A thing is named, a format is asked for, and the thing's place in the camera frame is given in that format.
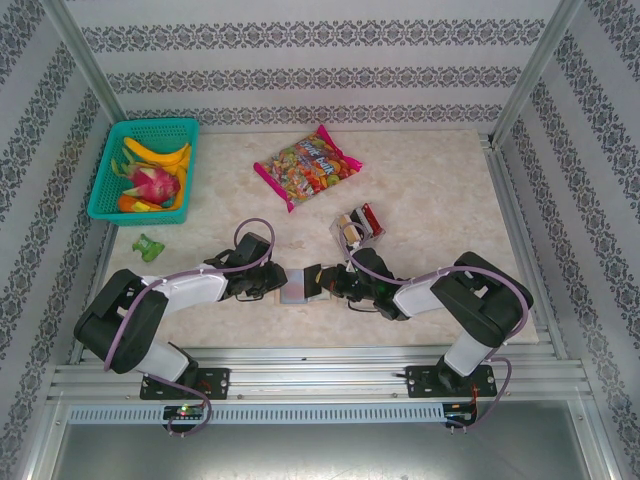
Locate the orange toy fruit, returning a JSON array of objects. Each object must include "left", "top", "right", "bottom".
[{"left": 116, "top": 194, "right": 164, "bottom": 213}]

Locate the beige card holder wallet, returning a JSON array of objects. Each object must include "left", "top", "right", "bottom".
[{"left": 276, "top": 267, "right": 347, "bottom": 307}]

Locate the curved yellow toy banana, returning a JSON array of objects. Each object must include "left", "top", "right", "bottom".
[{"left": 172, "top": 143, "right": 195, "bottom": 210}]

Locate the green plastic toy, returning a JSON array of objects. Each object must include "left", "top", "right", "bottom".
[{"left": 131, "top": 233, "right": 165, "bottom": 263}]

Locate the black card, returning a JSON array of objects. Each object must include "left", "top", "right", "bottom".
[{"left": 303, "top": 265, "right": 324, "bottom": 299}]

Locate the slotted grey cable duct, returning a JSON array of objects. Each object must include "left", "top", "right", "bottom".
[{"left": 66, "top": 402, "right": 446, "bottom": 425}]

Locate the left aluminium frame post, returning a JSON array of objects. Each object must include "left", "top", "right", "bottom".
[{"left": 38, "top": 0, "right": 129, "bottom": 124}]

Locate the left controller board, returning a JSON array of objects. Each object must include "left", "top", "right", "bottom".
[{"left": 162, "top": 403, "right": 207, "bottom": 424}]

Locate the black mount plate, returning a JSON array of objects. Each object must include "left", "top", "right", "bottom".
[
  {"left": 403, "top": 364, "right": 499, "bottom": 400},
  {"left": 138, "top": 367, "right": 232, "bottom": 401}
]

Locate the right black mount plate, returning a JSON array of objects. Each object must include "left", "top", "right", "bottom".
[{"left": 403, "top": 364, "right": 499, "bottom": 400}]

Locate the aluminium side rail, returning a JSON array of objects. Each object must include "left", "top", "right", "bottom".
[
  {"left": 68, "top": 222, "right": 119, "bottom": 365},
  {"left": 479, "top": 130, "right": 569, "bottom": 360}
]

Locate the pink toy dragon fruit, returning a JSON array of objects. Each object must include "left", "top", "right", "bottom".
[{"left": 121, "top": 166, "right": 182, "bottom": 205}]

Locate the colourful candy bag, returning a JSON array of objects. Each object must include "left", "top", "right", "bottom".
[{"left": 252, "top": 124, "right": 364, "bottom": 214}]

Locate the controller board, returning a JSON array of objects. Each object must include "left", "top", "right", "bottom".
[
  {"left": 443, "top": 401, "right": 480, "bottom": 426},
  {"left": 162, "top": 403, "right": 207, "bottom": 424}
]

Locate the clear acrylic card box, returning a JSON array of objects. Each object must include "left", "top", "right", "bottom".
[{"left": 329, "top": 202, "right": 385, "bottom": 251}]

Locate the left black mount plate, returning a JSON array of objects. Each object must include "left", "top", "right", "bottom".
[{"left": 138, "top": 367, "right": 232, "bottom": 401}]

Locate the left aluminium side rail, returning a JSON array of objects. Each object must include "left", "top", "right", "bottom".
[{"left": 68, "top": 222, "right": 119, "bottom": 365}]

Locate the right aluminium frame post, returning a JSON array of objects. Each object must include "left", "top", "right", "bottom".
[{"left": 487, "top": 0, "right": 585, "bottom": 147}]

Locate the aluminium frame post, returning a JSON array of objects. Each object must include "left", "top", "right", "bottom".
[
  {"left": 487, "top": 0, "right": 585, "bottom": 147},
  {"left": 38, "top": 0, "right": 129, "bottom": 124}
]

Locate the beige card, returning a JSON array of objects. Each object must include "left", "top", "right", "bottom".
[{"left": 339, "top": 214, "right": 362, "bottom": 244}]

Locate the red card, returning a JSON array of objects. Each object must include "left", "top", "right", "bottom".
[{"left": 360, "top": 202, "right": 384, "bottom": 235}]

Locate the right controller board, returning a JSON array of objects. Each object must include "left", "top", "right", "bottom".
[{"left": 443, "top": 401, "right": 480, "bottom": 426}]

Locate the long yellow toy banana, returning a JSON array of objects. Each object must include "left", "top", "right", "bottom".
[{"left": 122, "top": 136, "right": 194, "bottom": 169}]

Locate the teal plastic basket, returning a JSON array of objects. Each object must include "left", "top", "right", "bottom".
[{"left": 87, "top": 117, "right": 201, "bottom": 227}]

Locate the right aluminium side rail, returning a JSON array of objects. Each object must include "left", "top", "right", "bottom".
[{"left": 479, "top": 130, "right": 569, "bottom": 360}]

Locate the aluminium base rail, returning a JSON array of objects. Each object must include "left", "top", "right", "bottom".
[{"left": 47, "top": 346, "right": 594, "bottom": 403}]

